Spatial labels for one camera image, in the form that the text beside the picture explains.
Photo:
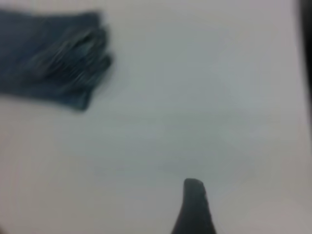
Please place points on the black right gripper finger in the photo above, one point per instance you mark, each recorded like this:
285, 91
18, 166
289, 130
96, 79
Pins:
195, 209

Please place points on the blue denim shorts with basketball print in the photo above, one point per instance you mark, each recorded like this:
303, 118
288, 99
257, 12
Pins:
48, 61

